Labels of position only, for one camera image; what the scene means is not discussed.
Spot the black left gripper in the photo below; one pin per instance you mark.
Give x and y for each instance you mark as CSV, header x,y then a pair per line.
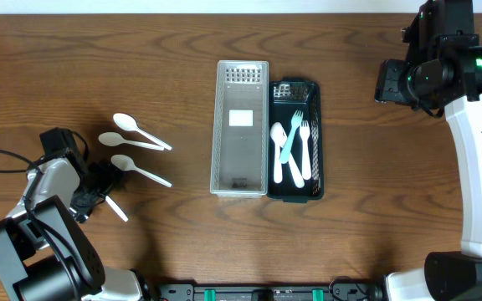
x,y
97,184

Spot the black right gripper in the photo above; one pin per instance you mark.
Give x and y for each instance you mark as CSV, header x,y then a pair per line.
x,y
392,87

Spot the white spoon bottom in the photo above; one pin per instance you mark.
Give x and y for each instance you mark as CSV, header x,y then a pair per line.
x,y
116,208

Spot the mint green plastic fork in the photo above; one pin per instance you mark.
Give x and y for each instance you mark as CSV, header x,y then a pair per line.
x,y
295,123

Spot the white short plastic spoon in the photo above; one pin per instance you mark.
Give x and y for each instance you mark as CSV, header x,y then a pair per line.
x,y
276,134

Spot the white plastic fork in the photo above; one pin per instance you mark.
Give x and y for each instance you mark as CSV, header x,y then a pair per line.
x,y
295,172

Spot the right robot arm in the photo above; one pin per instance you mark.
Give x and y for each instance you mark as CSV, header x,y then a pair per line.
x,y
449,85

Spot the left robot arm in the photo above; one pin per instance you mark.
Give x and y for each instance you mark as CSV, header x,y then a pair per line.
x,y
44,255

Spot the white spoon top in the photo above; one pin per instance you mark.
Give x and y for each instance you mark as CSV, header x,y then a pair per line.
x,y
128,123

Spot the dark green plastic basket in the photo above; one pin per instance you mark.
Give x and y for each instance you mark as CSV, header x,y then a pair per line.
x,y
286,96

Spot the clear plastic basket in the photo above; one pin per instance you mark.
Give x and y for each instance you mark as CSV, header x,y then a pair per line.
x,y
239,160

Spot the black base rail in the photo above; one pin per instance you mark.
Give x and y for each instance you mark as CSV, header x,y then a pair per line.
x,y
339,289

